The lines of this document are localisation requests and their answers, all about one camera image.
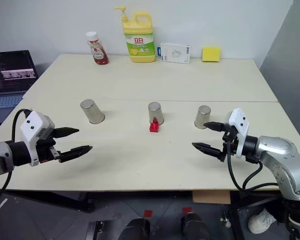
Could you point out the yellow sponge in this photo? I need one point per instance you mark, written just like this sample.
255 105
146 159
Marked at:
211 54

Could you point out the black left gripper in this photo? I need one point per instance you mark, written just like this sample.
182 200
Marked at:
46 147

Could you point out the yellow detergent pump bottle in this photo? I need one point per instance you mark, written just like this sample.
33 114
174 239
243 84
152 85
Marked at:
139 37

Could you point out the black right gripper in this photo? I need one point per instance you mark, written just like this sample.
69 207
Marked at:
228 142

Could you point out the red floor tape square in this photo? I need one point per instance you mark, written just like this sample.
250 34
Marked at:
187 210
148 213

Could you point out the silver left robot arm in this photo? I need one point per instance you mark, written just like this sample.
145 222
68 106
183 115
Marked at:
5 153

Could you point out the red toy brick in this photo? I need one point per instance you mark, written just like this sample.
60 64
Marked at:
155 127

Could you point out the steel cup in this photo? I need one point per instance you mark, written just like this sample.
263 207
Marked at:
92 111
202 116
155 112

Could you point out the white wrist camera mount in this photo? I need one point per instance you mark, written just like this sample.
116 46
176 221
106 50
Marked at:
238 130
32 127

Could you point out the red ketchup bottle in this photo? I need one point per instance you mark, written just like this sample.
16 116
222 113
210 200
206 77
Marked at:
98 51

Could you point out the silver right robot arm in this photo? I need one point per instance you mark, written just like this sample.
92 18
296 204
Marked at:
280 160

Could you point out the white sneaker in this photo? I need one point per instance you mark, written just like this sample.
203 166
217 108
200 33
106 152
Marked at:
261 221

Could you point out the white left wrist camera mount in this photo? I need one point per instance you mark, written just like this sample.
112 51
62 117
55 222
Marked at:
32 127

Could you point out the white product box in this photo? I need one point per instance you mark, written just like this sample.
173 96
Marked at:
175 52

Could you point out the open laptop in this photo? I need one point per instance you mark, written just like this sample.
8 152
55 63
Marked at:
7 77

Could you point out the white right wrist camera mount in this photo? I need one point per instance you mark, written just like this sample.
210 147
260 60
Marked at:
238 130

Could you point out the brown cardboard piece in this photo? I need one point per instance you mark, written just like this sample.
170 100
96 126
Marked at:
211 197

